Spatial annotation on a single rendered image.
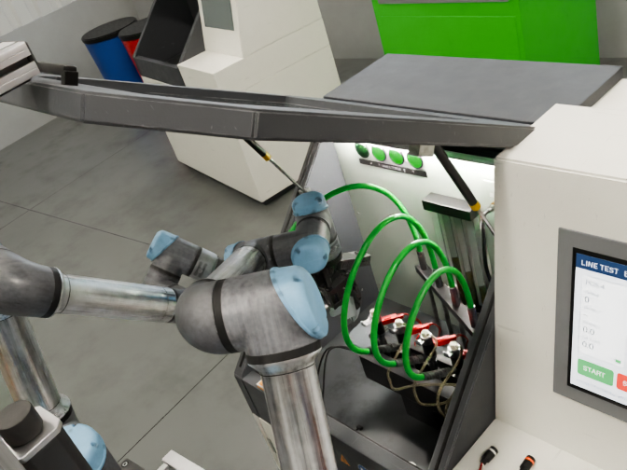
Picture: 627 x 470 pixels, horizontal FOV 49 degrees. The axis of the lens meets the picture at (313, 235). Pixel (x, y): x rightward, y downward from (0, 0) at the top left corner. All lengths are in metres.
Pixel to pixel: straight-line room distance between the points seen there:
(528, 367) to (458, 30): 3.06
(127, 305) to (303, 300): 0.52
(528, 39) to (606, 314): 2.95
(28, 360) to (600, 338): 1.09
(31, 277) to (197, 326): 0.39
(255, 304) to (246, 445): 2.12
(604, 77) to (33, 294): 1.25
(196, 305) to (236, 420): 2.20
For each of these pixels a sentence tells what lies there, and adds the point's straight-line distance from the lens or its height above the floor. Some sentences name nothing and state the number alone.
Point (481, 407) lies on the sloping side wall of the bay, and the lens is 1.54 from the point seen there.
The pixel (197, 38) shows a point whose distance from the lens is 4.76.
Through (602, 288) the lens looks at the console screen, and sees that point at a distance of 1.30.
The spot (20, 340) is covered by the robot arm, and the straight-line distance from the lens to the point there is 1.50.
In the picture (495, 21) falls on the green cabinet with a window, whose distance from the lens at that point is 4.13.
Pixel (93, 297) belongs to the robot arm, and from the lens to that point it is 1.39.
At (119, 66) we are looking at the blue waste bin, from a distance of 7.56.
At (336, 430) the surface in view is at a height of 0.95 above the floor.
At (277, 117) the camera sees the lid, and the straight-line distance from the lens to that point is 0.90.
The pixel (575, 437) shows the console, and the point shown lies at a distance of 1.50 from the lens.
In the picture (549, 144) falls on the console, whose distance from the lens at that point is 1.34.
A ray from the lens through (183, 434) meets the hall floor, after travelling 3.31.
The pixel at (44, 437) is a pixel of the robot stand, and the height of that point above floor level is 1.53.
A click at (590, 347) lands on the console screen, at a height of 1.24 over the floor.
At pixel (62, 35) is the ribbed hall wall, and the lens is 8.45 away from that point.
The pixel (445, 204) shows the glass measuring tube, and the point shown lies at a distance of 1.70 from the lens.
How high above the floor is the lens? 2.19
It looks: 31 degrees down
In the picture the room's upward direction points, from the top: 19 degrees counter-clockwise
